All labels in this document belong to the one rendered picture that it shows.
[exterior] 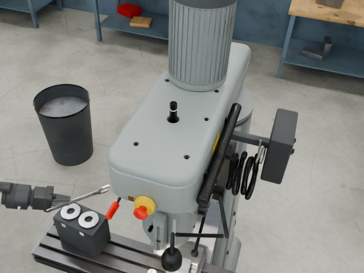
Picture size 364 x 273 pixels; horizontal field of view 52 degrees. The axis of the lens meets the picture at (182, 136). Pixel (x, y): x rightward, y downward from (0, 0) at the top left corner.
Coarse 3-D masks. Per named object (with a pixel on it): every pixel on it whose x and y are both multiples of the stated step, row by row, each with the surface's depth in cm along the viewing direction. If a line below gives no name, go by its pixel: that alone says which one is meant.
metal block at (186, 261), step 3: (183, 258) 164; (186, 258) 164; (183, 261) 163; (186, 261) 163; (189, 261) 163; (183, 264) 162; (186, 264) 162; (189, 264) 162; (180, 267) 161; (183, 267) 161; (186, 267) 161; (189, 267) 162; (177, 270) 163; (180, 270) 162; (183, 270) 161; (186, 270) 161; (189, 270) 166
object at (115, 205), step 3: (117, 198) 111; (120, 198) 112; (114, 201) 110; (117, 201) 110; (111, 204) 110; (114, 204) 109; (117, 204) 109; (111, 207) 108; (114, 207) 108; (117, 207) 109; (108, 210) 108; (111, 210) 108; (114, 210) 108; (108, 213) 107; (111, 213) 107; (114, 213) 108; (105, 216) 107; (108, 216) 106; (111, 216) 107; (108, 219) 107
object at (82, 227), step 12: (72, 204) 176; (60, 216) 172; (72, 216) 171; (84, 216) 171; (96, 216) 172; (60, 228) 175; (72, 228) 169; (84, 228) 168; (96, 228) 168; (108, 228) 179; (72, 240) 178; (84, 240) 172; (96, 240) 171; (108, 240) 184; (96, 252) 175
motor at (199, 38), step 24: (192, 0) 101; (216, 0) 101; (192, 24) 106; (216, 24) 106; (168, 48) 121; (192, 48) 111; (216, 48) 112; (168, 72) 125; (192, 72) 117; (216, 72) 118
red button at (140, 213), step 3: (141, 207) 101; (144, 207) 101; (135, 210) 100; (138, 210) 100; (141, 210) 100; (144, 210) 101; (135, 213) 100; (138, 213) 100; (141, 213) 99; (144, 213) 100; (135, 216) 101; (138, 216) 100; (141, 216) 100; (144, 216) 100; (141, 219) 101
